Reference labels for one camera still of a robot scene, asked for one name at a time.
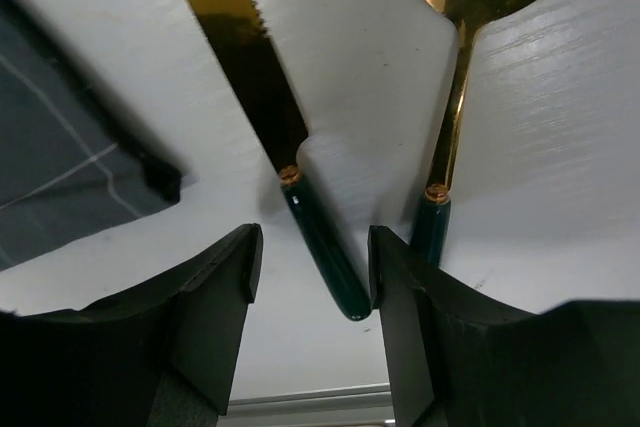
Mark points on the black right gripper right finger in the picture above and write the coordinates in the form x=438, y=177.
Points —
x=456, y=357

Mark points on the gold knife green handle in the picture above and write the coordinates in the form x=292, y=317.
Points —
x=236, y=32

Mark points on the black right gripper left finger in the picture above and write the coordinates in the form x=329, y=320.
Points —
x=161, y=353

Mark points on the aluminium front rail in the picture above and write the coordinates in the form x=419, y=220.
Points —
x=366, y=405

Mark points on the dark checked cloth placemat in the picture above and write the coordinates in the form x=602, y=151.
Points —
x=69, y=167

